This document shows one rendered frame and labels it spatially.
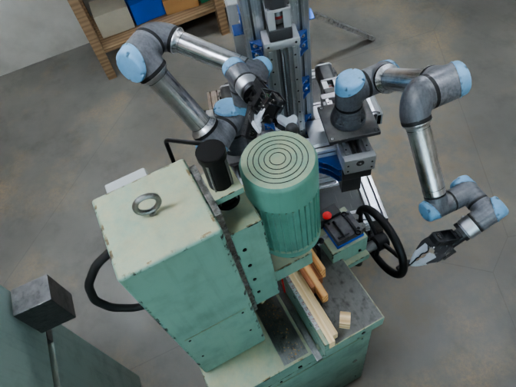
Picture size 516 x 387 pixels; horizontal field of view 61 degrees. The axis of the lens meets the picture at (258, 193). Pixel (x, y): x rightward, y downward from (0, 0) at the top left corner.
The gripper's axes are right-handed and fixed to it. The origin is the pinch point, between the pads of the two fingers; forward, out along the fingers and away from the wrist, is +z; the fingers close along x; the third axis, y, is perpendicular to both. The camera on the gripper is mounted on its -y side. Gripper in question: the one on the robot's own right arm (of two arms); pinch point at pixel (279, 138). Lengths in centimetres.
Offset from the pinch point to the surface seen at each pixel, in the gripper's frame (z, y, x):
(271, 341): 32, -57, 14
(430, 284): 22, -59, 134
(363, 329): 46, -32, 27
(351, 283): 32, -29, 31
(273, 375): 42, -59, 11
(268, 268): 27.2, -23.0, -6.0
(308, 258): 23.7, -24.8, 13.4
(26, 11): -310, -118, 0
